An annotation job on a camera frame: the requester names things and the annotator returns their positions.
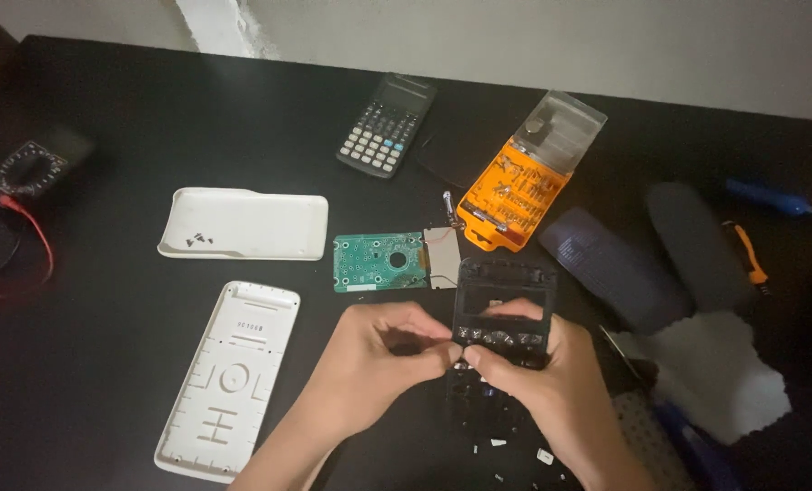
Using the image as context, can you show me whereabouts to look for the person's left hand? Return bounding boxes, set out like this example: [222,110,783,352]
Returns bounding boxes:
[308,301,463,443]

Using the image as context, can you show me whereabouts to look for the person's right hand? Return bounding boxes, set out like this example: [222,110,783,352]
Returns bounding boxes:
[463,297,626,473]

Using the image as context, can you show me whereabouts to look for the black calculator front frame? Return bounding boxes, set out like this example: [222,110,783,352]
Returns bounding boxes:
[445,257,559,441]

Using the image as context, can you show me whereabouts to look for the metal tweezers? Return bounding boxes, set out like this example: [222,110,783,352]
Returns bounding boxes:
[597,325,647,384]

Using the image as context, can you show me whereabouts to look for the scattered small white key pieces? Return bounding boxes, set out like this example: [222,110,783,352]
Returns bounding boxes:
[471,438,570,491]

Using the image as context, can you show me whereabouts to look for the grey perforated mat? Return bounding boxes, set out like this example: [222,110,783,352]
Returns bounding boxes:
[609,391,696,491]

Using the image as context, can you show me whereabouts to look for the green circuit board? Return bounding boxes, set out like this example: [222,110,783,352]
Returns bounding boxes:
[332,231,429,293]

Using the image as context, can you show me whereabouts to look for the white calculator back shell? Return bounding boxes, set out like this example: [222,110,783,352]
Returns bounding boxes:
[154,280,302,484]

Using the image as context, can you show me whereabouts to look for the grey calculator display module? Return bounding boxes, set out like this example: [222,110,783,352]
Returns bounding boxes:
[422,226,462,290]

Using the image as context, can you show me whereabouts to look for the white cleaning cloth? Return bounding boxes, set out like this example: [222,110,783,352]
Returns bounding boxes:
[613,311,793,446]

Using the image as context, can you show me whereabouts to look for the white calculator slide cover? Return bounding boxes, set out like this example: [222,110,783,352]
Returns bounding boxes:
[156,187,329,262]

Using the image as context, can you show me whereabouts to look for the black oblong case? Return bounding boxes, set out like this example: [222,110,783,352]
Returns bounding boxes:
[646,181,756,313]

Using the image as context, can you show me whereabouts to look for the orange screwdriver bit case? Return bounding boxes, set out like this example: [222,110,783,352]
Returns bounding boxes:
[456,89,609,252]

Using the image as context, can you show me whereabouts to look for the black calculator slide cover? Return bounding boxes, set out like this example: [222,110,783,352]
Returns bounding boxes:
[417,128,490,190]

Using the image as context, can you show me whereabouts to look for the orange and black screwdriver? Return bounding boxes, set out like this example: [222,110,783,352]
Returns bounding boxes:
[721,220,771,296]

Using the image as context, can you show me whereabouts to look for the black scientific calculator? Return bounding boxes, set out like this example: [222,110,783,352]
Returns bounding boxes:
[336,73,438,180]

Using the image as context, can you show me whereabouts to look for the black digital multimeter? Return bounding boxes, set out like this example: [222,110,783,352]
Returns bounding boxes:
[0,128,94,207]

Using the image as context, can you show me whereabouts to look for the blue handled tool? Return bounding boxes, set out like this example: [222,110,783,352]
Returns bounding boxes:
[651,401,742,491]

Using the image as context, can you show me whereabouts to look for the blue handled screwdriver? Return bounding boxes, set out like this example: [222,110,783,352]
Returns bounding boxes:
[725,177,812,220]

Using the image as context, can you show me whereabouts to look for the red multimeter probe cable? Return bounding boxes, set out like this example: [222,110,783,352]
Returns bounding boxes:
[0,194,56,300]

